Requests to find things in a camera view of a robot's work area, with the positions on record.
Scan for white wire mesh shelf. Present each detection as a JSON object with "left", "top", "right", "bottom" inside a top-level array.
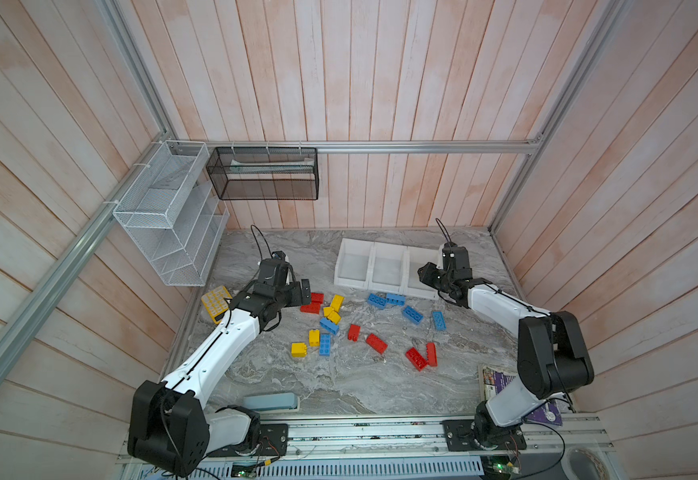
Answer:
[{"left": 114, "top": 141, "right": 229, "bottom": 287}]

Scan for left white bin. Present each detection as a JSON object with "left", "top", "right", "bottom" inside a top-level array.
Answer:
[{"left": 334, "top": 238, "right": 374, "bottom": 290}]

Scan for red brick lower left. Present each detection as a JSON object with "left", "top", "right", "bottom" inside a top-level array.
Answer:
[{"left": 300, "top": 302, "right": 322, "bottom": 314}]

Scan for blue brick centre right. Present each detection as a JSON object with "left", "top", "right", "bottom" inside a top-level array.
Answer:
[{"left": 401, "top": 306, "right": 423, "bottom": 324}]

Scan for blue brick far right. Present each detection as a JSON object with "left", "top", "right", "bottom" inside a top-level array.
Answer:
[{"left": 432, "top": 311, "right": 447, "bottom": 331}]

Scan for black mesh basket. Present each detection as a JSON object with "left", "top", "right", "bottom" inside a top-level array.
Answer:
[{"left": 206, "top": 146, "right": 320, "bottom": 201}]

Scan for red brick upright right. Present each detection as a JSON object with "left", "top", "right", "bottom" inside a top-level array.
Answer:
[{"left": 426, "top": 342, "right": 438, "bottom": 367}]

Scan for yellow long brick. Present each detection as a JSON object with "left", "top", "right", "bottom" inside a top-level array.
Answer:
[{"left": 330, "top": 294, "right": 345, "bottom": 312}]

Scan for red brick lower right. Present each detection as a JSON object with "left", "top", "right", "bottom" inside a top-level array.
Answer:
[{"left": 405, "top": 347, "right": 428, "bottom": 371}]

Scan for red brick centre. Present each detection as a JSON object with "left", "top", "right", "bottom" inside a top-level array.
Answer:
[{"left": 365, "top": 334, "right": 388, "bottom": 355}]

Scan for small red brick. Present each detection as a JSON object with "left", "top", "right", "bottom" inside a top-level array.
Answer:
[{"left": 347, "top": 324, "right": 361, "bottom": 342}]

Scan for right white bin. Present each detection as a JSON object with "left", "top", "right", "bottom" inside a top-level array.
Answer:
[{"left": 404, "top": 247, "right": 441, "bottom": 300}]

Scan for blue brick lower left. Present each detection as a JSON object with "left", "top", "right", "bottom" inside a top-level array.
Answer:
[{"left": 318, "top": 333, "right": 332, "bottom": 357}]

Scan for middle white bin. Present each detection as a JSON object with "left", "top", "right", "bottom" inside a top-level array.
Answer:
[{"left": 369, "top": 242, "right": 408, "bottom": 294}]

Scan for yellow calculator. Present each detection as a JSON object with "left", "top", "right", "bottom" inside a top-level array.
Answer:
[{"left": 201, "top": 285, "right": 232, "bottom": 324}]

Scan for blue brick near bins left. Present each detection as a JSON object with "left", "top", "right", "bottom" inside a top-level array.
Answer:
[{"left": 367, "top": 293, "right": 387, "bottom": 310}]

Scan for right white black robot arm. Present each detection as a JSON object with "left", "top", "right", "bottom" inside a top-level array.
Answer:
[{"left": 417, "top": 242, "right": 595, "bottom": 450}]

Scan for purple book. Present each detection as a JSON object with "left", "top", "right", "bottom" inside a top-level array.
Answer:
[{"left": 481, "top": 366, "right": 563, "bottom": 427}]

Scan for light blue case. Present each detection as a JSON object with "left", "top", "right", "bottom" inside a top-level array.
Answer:
[{"left": 242, "top": 392, "right": 300, "bottom": 412}]

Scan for blue brick bins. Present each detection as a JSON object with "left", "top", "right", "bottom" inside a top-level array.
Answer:
[
  {"left": 367, "top": 293, "right": 387, "bottom": 310},
  {"left": 385, "top": 293, "right": 406, "bottom": 306}
]

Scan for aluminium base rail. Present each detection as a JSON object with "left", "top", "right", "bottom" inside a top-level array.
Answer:
[{"left": 114, "top": 412, "right": 614, "bottom": 466}]

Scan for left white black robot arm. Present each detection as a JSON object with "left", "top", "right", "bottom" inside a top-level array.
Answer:
[{"left": 127, "top": 251, "right": 311, "bottom": 477}]

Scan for yellow small brick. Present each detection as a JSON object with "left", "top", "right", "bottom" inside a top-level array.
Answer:
[{"left": 323, "top": 306, "right": 341, "bottom": 325}]

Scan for blue brick under yellow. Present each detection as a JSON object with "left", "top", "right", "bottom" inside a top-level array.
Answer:
[{"left": 319, "top": 317, "right": 339, "bottom": 335}]

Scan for white bin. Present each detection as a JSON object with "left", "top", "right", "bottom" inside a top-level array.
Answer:
[
  {"left": 404, "top": 247, "right": 441, "bottom": 300},
  {"left": 334, "top": 238, "right": 374, "bottom": 290},
  {"left": 369, "top": 242, "right": 408, "bottom": 294}
]

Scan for blue brick near bins right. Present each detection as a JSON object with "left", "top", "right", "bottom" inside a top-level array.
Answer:
[{"left": 385, "top": 293, "right": 406, "bottom": 306}]

